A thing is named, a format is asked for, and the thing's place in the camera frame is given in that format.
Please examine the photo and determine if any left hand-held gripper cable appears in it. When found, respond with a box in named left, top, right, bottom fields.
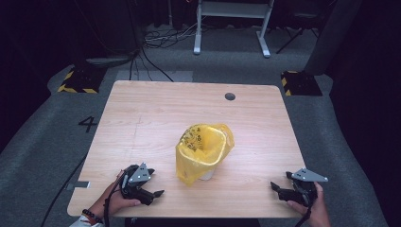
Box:
left=103, top=165, right=140, bottom=227

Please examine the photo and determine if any dark grey column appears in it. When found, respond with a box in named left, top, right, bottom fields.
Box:
left=304, top=0, right=364, bottom=77

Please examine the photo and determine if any black tripod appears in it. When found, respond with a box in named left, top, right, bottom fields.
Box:
left=276, top=12, right=320, bottom=55

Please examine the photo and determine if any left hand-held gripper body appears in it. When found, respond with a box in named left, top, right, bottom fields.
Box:
left=120, top=162, right=156, bottom=206

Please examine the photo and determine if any right hand-held gripper cable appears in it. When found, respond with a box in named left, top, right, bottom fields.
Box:
left=294, top=202, right=314, bottom=227

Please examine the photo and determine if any long black floor cable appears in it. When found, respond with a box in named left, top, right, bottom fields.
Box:
left=40, top=154, right=88, bottom=227

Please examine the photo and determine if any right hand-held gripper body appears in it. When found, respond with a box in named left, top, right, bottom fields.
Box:
left=278, top=167, right=329, bottom=208

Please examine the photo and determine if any white plastic bin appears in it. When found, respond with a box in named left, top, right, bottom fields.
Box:
left=198, top=169, right=218, bottom=182

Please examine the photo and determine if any person's left hand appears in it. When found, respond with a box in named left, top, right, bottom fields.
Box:
left=89, top=170, right=142, bottom=219

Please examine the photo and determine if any bundle of floor cables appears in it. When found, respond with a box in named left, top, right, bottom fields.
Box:
left=143, top=21, right=203, bottom=49

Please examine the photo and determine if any person's right hand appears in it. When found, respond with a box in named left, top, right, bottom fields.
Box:
left=286, top=182, right=332, bottom=227

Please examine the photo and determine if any white metal desk frame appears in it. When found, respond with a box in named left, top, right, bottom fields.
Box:
left=193, top=0, right=275, bottom=59

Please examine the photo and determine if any black yellow striped base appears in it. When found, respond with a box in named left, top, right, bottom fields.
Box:
left=57, top=66, right=107, bottom=95
left=280, top=70, right=323, bottom=97

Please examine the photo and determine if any yellow plastic bag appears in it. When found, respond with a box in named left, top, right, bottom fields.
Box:
left=175, top=123, right=236, bottom=187

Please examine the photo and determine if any white sleeve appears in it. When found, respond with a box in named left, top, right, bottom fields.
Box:
left=69, top=216, right=106, bottom=227

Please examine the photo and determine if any hand-held gripper cable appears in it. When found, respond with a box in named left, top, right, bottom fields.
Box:
left=103, top=165, right=140, bottom=227
left=294, top=202, right=314, bottom=227

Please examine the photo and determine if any metal table bracket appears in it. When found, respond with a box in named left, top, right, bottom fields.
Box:
left=64, top=181, right=91, bottom=191

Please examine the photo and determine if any dark bead bracelet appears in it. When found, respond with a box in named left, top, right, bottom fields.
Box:
left=81, top=208, right=104, bottom=224

